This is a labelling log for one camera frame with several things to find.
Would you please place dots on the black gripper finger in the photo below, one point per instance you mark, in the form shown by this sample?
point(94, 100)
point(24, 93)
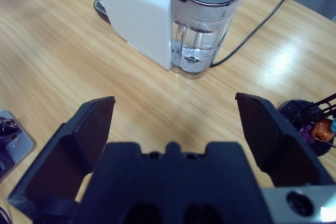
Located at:
point(275, 142)
point(65, 155)

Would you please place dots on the purple coffee capsule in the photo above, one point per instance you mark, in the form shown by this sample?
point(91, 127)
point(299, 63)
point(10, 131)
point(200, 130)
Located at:
point(306, 134)

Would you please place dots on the orange coffee capsule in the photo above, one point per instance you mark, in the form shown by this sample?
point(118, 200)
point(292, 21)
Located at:
point(323, 129)

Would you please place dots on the teal coffee capsule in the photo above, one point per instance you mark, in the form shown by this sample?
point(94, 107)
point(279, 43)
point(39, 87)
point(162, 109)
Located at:
point(334, 126)

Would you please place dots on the white coffee machine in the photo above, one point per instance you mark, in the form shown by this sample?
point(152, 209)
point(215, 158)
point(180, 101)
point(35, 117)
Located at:
point(136, 11)

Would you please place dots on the black capsule holder with rods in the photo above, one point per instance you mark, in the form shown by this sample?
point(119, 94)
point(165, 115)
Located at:
point(291, 108)

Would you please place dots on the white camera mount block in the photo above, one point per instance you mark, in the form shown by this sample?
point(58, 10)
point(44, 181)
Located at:
point(21, 145)

